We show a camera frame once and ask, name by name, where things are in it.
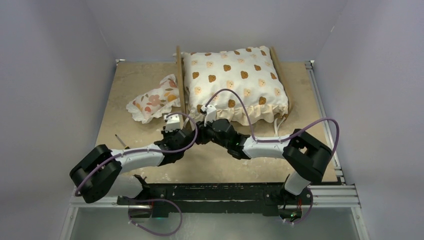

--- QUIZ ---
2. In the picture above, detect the floral print small pillow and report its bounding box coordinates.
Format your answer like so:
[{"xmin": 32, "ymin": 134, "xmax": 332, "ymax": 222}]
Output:
[{"xmin": 126, "ymin": 74, "xmax": 181, "ymax": 124}]

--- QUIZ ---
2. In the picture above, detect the bear print white cushion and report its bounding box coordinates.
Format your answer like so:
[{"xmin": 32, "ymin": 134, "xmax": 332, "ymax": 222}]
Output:
[{"xmin": 173, "ymin": 45, "xmax": 290, "ymax": 140}]

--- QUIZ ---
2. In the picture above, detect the wooden pet bed frame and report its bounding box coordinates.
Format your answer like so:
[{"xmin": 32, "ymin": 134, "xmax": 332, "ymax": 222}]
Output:
[{"xmin": 175, "ymin": 45, "xmax": 294, "ymax": 130}]

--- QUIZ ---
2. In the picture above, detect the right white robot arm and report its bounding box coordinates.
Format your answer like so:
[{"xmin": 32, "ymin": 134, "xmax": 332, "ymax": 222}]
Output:
[{"xmin": 196, "ymin": 119, "xmax": 334, "ymax": 196}]

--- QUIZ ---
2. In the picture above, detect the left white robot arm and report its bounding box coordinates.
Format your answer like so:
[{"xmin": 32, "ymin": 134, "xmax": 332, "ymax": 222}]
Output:
[{"xmin": 69, "ymin": 129, "xmax": 199, "ymax": 204}]

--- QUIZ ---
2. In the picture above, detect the yellow black screwdriver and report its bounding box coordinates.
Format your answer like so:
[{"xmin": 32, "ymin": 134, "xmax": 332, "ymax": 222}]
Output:
[{"xmin": 114, "ymin": 134, "xmax": 130, "ymax": 150}]

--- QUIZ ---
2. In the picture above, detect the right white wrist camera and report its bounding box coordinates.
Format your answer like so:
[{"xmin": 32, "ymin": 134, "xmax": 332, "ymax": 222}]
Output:
[{"xmin": 200, "ymin": 104, "xmax": 217, "ymax": 127}]

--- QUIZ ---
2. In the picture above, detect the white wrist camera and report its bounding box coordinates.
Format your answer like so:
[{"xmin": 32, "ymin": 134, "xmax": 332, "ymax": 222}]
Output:
[
  {"xmin": 163, "ymin": 114, "xmax": 181, "ymax": 133},
  {"xmin": 200, "ymin": 104, "xmax": 217, "ymax": 127}
]

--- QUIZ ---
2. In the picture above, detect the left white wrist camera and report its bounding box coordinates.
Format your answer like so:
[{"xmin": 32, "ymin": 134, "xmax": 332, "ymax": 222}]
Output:
[{"xmin": 163, "ymin": 114, "xmax": 181, "ymax": 133}]

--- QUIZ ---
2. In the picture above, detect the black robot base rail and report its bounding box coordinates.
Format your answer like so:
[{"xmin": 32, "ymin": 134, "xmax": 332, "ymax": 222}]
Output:
[{"xmin": 117, "ymin": 182, "xmax": 313, "ymax": 219}]

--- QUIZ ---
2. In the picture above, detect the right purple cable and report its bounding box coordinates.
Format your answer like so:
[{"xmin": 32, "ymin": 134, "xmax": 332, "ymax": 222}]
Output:
[{"xmin": 204, "ymin": 88, "xmax": 341, "ymax": 226}]

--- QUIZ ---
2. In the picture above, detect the aluminium table frame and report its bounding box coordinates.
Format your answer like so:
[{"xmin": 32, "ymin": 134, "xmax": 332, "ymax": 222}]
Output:
[{"xmin": 59, "ymin": 59, "xmax": 370, "ymax": 240}]

